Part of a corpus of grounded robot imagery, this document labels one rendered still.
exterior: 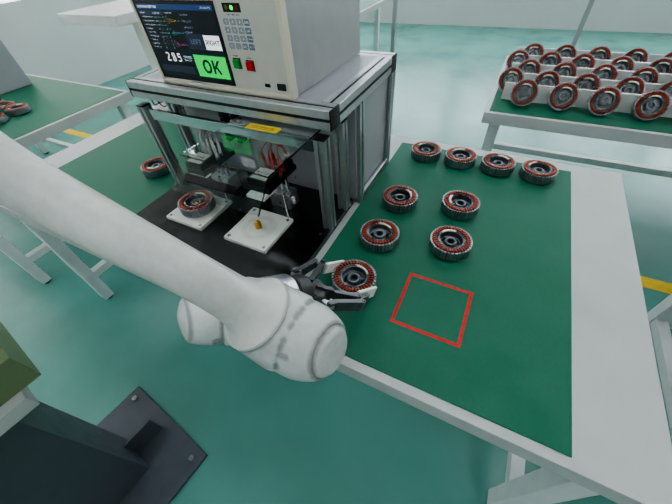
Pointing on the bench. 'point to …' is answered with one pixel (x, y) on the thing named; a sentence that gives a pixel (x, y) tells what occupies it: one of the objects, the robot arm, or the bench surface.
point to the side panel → (374, 135)
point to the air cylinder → (285, 195)
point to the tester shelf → (279, 109)
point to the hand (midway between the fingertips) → (353, 278)
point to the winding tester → (276, 43)
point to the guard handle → (210, 183)
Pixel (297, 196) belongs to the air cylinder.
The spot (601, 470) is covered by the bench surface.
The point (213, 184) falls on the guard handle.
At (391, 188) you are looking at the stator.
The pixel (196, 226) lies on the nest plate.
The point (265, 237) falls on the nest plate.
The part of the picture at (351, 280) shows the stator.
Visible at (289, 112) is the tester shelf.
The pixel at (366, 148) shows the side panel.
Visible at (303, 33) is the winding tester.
